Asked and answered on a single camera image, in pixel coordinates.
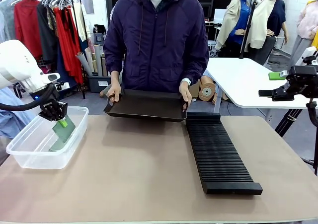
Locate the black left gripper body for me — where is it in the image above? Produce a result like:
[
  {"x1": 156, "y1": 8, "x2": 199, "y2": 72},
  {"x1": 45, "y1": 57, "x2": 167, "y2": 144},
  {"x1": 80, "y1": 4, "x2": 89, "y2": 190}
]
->
[{"x1": 38, "y1": 99, "x2": 68, "y2": 122}]

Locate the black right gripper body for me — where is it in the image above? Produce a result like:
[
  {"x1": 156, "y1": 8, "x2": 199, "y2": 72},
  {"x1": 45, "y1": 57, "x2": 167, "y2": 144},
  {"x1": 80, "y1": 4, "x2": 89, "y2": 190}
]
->
[{"x1": 285, "y1": 65, "x2": 318, "y2": 97}]

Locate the small dark green PCB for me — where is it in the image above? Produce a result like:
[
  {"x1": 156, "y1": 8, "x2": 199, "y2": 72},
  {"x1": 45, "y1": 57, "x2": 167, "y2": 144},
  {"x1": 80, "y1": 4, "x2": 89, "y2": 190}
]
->
[{"x1": 52, "y1": 117, "x2": 77, "y2": 144}]

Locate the black rectangular serving tray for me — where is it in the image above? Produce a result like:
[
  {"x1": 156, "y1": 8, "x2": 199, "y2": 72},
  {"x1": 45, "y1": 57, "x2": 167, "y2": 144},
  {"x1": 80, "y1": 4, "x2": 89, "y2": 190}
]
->
[{"x1": 103, "y1": 88, "x2": 188, "y2": 123}]

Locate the person's right forearm purple sleeve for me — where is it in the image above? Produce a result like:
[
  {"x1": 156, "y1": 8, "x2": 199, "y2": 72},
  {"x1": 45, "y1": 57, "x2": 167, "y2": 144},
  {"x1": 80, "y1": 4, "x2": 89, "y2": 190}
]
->
[{"x1": 103, "y1": 27, "x2": 125, "y2": 75}]

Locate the person's left forearm purple sleeve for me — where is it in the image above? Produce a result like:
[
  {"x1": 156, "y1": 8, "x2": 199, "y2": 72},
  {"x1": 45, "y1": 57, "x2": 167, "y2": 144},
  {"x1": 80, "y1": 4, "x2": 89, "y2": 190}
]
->
[{"x1": 182, "y1": 27, "x2": 210, "y2": 82}]

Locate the person's right hand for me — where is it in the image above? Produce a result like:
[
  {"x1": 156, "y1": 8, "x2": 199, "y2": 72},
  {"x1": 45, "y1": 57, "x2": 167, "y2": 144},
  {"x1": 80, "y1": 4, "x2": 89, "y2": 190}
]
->
[{"x1": 106, "y1": 80, "x2": 123, "y2": 103}]

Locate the person's left hand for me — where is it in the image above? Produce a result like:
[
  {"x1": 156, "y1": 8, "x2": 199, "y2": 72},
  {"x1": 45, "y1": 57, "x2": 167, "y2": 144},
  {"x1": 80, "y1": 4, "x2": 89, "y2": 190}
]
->
[{"x1": 178, "y1": 81, "x2": 193, "y2": 107}]

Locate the white background table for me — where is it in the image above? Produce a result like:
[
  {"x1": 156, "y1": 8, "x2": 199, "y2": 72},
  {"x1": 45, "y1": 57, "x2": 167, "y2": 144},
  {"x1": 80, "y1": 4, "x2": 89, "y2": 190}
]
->
[{"x1": 205, "y1": 57, "x2": 318, "y2": 110}]

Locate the light blue cloth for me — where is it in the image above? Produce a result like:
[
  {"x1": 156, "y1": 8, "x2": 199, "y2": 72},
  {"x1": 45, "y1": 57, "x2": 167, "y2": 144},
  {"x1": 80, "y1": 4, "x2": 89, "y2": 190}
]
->
[{"x1": 0, "y1": 86, "x2": 34, "y2": 140}]

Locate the clear plastic storage box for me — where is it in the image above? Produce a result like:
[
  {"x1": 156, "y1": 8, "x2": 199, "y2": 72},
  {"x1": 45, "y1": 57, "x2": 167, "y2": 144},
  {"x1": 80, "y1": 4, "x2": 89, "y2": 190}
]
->
[{"x1": 6, "y1": 106, "x2": 89, "y2": 170}]

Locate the mannequin with cream jacket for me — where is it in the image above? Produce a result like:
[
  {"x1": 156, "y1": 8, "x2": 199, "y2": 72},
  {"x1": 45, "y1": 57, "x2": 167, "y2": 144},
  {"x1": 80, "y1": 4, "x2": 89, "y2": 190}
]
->
[{"x1": 248, "y1": 0, "x2": 289, "y2": 66}]

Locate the black vertical stand pole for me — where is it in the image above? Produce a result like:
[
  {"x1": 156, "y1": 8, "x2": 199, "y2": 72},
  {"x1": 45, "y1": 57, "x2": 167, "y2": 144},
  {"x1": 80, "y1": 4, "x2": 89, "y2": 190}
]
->
[{"x1": 238, "y1": 0, "x2": 258, "y2": 60}]

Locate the mannequin with pink top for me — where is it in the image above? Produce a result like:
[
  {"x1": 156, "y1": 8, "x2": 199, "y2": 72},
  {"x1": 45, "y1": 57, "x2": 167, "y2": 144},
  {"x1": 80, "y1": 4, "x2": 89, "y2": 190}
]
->
[{"x1": 289, "y1": 0, "x2": 318, "y2": 68}]

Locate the red hanging dress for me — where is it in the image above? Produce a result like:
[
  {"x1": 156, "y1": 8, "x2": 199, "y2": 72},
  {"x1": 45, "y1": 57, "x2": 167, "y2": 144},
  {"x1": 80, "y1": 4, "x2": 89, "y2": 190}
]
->
[{"x1": 53, "y1": 6, "x2": 84, "y2": 84}]

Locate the bundle of cardboard tubes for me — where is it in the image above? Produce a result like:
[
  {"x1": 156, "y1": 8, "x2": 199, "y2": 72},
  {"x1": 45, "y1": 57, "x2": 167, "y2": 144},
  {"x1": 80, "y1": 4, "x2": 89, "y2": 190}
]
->
[{"x1": 75, "y1": 44, "x2": 109, "y2": 77}]

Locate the brown dummy with round disc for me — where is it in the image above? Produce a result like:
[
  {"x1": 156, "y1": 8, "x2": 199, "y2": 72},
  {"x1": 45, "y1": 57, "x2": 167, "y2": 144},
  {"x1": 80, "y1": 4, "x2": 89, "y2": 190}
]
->
[{"x1": 191, "y1": 74, "x2": 221, "y2": 105}]

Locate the mannequin with beige coat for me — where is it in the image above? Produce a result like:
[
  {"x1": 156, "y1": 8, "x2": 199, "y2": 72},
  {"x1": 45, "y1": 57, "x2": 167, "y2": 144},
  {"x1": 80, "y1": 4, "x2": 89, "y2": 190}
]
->
[{"x1": 215, "y1": 0, "x2": 254, "y2": 59}]

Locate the black hanging garment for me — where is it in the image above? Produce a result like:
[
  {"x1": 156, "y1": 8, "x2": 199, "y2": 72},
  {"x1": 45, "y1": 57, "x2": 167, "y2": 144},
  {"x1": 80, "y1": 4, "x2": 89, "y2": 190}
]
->
[{"x1": 36, "y1": 2, "x2": 59, "y2": 66}]

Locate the black slotted PCB rack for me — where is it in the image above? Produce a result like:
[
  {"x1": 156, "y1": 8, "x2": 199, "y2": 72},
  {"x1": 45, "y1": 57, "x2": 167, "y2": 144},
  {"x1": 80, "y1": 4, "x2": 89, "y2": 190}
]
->
[{"x1": 185, "y1": 112, "x2": 263, "y2": 195}]

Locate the cream hanging garment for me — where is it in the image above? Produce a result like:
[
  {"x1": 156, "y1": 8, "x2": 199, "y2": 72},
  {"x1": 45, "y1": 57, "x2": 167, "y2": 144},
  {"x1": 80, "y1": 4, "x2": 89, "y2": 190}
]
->
[{"x1": 71, "y1": 2, "x2": 88, "y2": 43}]

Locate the red hanging jacket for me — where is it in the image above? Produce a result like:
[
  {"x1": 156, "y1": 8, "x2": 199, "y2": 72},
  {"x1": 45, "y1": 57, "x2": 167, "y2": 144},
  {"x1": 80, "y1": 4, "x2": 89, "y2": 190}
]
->
[{"x1": 13, "y1": 0, "x2": 43, "y2": 61}]

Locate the grey hanging garment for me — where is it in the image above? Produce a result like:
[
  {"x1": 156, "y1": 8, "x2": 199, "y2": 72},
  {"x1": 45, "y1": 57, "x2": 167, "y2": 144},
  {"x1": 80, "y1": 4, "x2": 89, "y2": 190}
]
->
[{"x1": 0, "y1": 0, "x2": 19, "y2": 43}]

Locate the person's torso purple jacket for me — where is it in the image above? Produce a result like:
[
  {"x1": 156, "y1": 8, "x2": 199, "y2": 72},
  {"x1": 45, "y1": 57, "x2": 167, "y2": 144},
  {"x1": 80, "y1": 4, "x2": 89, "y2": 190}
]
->
[{"x1": 103, "y1": 0, "x2": 210, "y2": 93}]

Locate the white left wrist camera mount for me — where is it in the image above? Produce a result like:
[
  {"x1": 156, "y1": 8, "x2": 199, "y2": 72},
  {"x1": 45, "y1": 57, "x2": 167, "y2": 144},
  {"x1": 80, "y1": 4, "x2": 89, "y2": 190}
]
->
[{"x1": 55, "y1": 81, "x2": 71, "y2": 90}]

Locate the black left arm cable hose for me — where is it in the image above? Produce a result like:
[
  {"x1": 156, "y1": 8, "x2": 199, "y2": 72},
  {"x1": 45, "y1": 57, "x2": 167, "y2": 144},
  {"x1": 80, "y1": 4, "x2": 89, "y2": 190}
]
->
[{"x1": 0, "y1": 83, "x2": 56, "y2": 112}]

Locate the black camera tripod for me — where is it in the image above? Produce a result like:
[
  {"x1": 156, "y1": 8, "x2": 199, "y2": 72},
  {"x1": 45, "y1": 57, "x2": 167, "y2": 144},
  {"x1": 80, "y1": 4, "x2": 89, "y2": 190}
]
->
[{"x1": 274, "y1": 97, "x2": 318, "y2": 176}]

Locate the white wire crate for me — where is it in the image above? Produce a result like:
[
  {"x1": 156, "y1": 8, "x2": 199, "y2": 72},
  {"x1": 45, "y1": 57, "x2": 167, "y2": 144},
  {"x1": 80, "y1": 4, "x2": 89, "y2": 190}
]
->
[{"x1": 206, "y1": 39, "x2": 219, "y2": 59}]

